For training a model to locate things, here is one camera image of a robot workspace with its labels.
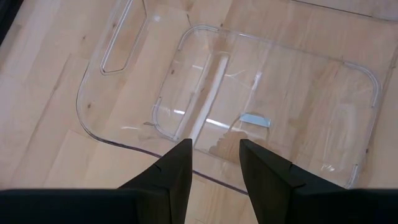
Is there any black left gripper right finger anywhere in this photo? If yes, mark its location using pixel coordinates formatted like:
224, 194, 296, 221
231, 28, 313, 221
238, 138, 398, 224

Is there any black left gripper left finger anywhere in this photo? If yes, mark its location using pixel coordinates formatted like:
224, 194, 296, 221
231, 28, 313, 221
0, 138, 193, 224

